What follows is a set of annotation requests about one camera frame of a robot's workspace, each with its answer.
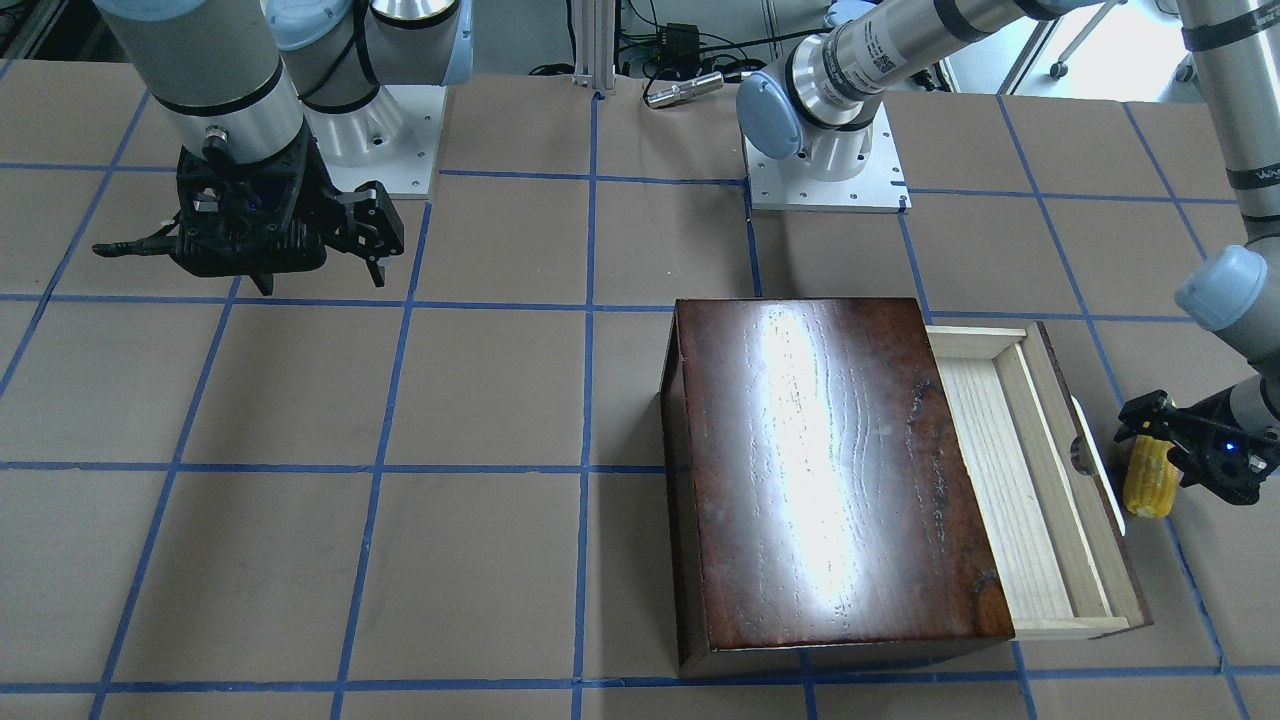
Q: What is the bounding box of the black power adapter with cable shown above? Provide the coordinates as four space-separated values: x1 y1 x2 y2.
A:
614 1 813 82

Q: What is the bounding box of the aluminium frame post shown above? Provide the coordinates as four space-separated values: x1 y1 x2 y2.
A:
570 1 618 99

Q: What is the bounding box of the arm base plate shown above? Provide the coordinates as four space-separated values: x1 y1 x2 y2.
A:
742 102 913 214
306 85 448 200

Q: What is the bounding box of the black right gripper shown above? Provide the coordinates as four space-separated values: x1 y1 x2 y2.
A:
246 135 404 297

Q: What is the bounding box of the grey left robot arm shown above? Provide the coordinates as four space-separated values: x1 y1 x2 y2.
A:
736 1 1277 506

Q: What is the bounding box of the silver metal cylinder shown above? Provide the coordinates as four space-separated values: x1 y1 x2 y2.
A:
643 72 724 110

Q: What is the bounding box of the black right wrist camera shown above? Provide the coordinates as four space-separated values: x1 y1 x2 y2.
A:
92 145 332 279

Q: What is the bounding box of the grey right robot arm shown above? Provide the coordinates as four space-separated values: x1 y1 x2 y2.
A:
92 1 474 296

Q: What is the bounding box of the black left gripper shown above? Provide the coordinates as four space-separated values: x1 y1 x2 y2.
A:
1116 389 1263 506

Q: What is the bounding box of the yellow corn cob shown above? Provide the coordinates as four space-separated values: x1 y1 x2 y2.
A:
1123 436 1181 519

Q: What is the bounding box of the dark wooden drawer cabinet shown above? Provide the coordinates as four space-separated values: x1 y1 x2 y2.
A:
659 297 1015 679

